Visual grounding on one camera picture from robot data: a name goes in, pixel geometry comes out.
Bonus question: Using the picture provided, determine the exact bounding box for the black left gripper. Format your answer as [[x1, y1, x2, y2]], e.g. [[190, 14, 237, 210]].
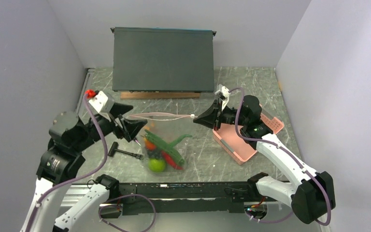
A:
[[73, 101, 148, 151]]

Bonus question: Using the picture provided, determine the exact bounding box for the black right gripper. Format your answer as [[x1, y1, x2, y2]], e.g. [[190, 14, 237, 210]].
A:
[[194, 98, 248, 131]]

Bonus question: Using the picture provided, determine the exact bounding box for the orange-green mango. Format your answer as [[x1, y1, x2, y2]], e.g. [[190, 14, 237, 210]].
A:
[[143, 137, 157, 151]]

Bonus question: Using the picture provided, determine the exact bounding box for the clear pink-dotted zip bag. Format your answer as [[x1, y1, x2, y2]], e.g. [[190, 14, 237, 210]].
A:
[[128, 112, 195, 176]]

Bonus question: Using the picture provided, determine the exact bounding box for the long green chili pepper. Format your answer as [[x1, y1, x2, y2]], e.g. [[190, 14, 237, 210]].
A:
[[169, 134, 192, 147]]

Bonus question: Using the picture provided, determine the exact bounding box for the green cucumber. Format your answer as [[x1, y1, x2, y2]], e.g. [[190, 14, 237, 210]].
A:
[[144, 130, 185, 166]]

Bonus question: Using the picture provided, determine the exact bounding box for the red chili pepper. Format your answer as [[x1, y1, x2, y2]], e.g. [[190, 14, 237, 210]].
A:
[[161, 151, 183, 170]]

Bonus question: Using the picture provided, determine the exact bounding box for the green apple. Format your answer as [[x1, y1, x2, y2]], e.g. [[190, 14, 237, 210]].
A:
[[148, 159, 166, 173]]

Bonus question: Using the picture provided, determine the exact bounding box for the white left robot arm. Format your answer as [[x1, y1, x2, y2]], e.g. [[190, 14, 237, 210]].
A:
[[21, 103, 147, 232]]

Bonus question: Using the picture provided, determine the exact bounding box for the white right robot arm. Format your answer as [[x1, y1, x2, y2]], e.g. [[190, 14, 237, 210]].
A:
[[193, 95, 336, 226]]

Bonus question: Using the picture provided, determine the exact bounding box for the pink plastic basket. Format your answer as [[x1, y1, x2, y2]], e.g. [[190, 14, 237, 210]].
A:
[[212, 104, 285, 166]]

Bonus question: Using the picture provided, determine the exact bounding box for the wooden block under box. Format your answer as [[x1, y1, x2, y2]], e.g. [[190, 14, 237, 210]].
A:
[[120, 92, 201, 100]]

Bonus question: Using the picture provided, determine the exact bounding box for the dark grey rack box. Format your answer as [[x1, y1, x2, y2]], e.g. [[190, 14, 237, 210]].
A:
[[111, 27, 216, 93]]

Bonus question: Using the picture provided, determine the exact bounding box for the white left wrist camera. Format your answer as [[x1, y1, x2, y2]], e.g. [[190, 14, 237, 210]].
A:
[[86, 89, 115, 120]]

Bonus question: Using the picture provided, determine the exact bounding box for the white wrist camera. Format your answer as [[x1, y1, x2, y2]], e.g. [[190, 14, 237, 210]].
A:
[[214, 84, 230, 111], [86, 89, 115, 120]]

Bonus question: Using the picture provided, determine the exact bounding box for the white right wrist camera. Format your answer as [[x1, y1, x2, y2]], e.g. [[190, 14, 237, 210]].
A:
[[214, 84, 230, 111]]

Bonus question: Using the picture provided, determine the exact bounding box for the black T-handle tool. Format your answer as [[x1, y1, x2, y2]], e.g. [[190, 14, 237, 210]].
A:
[[108, 142, 144, 160]]

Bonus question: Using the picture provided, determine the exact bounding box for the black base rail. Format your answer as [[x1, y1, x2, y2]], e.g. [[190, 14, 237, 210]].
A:
[[100, 181, 276, 219]]

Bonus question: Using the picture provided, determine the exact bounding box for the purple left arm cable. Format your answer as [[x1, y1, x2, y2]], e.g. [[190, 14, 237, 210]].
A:
[[24, 89, 110, 232]]

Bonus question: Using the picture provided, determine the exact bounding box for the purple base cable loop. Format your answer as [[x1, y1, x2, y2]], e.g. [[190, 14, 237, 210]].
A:
[[98, 193, 157, 232]]

